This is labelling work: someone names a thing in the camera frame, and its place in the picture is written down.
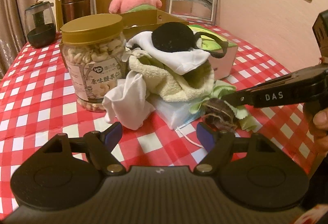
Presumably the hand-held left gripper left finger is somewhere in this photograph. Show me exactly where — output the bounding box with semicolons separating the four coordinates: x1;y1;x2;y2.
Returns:
42;122;126;176

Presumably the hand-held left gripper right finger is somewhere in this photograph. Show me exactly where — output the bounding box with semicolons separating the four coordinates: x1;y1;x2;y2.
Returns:
193;122;280;176

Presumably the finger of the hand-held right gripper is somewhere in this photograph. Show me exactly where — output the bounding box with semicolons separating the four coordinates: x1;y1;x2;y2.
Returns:
222;84;257;107

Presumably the brown knitted cloth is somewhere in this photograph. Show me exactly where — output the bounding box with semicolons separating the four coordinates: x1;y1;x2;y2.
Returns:
202;97;237;133

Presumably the small white cloth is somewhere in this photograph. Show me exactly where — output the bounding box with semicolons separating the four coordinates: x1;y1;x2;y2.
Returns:
102;70;156;130

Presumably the cream towel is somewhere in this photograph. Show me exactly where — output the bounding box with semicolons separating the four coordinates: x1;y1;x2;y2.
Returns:
128;54;216;102

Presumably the large white cloth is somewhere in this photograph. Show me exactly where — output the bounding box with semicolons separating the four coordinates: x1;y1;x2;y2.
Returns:
126;31;208;75

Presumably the cardboard box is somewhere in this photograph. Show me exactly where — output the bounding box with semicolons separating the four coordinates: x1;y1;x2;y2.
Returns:
119;9;189;35

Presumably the person's right hand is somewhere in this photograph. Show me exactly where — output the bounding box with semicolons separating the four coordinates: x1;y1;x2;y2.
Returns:
313;111;328;137

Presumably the blue face mask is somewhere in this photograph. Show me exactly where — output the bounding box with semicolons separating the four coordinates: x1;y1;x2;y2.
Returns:
175;117;205;149

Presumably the light green cloth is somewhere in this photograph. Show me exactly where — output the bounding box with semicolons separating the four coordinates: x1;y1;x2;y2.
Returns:
189;79;253;132

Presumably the gold-lidded cashew jar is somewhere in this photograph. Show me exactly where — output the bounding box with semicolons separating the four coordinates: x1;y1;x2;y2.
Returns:
59;13;129;112

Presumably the red checked tablecloth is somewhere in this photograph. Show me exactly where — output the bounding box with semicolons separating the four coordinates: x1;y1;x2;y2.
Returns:
0;22;321;181

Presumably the dark glass pot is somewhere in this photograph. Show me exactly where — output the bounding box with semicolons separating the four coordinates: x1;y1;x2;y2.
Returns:
25;0;56;48

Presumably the brown cylindrical container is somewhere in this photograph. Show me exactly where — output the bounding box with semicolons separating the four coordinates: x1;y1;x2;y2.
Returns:
60;0;90;25

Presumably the sand art picture frame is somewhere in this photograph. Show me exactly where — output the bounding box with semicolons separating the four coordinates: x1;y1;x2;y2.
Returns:
166;0;219;25

